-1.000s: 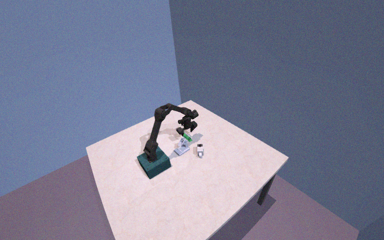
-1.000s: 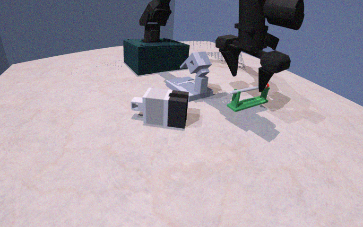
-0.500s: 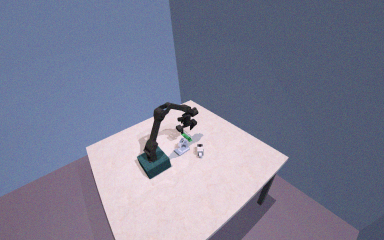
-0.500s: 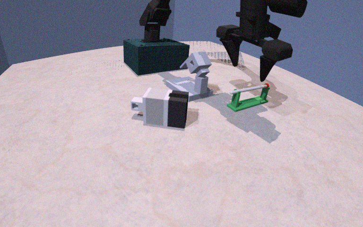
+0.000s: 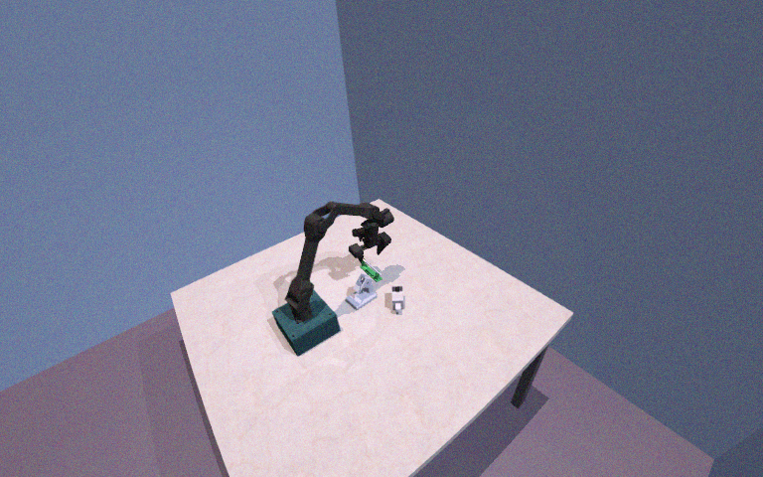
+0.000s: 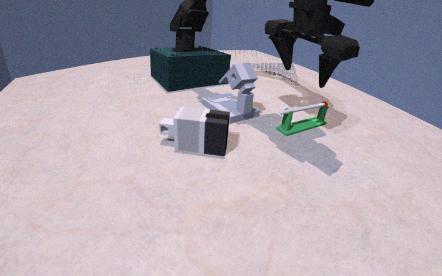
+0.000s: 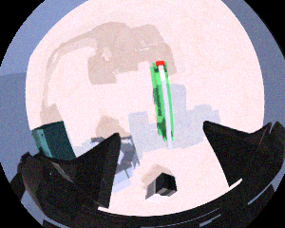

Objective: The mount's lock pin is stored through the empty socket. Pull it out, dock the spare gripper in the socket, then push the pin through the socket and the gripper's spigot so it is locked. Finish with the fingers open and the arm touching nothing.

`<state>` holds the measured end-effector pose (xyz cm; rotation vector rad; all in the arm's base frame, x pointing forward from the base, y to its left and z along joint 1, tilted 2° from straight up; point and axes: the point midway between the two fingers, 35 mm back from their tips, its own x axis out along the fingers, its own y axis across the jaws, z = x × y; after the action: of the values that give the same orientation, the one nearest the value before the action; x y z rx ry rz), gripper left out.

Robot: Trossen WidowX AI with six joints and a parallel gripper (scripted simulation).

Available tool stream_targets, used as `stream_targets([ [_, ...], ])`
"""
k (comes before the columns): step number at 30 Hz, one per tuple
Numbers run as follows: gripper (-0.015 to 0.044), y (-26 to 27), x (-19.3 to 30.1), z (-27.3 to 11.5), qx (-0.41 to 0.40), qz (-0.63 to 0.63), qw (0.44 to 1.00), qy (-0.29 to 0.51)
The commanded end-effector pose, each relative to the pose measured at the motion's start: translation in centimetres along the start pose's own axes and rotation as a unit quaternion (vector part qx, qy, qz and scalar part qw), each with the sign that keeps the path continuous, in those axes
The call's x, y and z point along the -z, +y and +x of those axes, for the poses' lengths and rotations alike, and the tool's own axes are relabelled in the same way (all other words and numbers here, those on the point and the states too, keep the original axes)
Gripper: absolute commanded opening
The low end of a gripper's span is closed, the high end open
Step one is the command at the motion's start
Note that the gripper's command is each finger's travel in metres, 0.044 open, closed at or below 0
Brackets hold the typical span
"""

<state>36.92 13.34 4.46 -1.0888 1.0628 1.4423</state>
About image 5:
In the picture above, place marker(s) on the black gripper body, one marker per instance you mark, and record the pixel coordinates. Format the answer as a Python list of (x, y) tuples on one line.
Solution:
[(369, 242)]

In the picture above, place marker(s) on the green cradle with two notched uprights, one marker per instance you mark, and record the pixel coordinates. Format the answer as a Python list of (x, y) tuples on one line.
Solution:
[(374, 275)]

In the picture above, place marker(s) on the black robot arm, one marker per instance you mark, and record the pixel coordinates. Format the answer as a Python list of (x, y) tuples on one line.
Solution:
[(315, 227)]

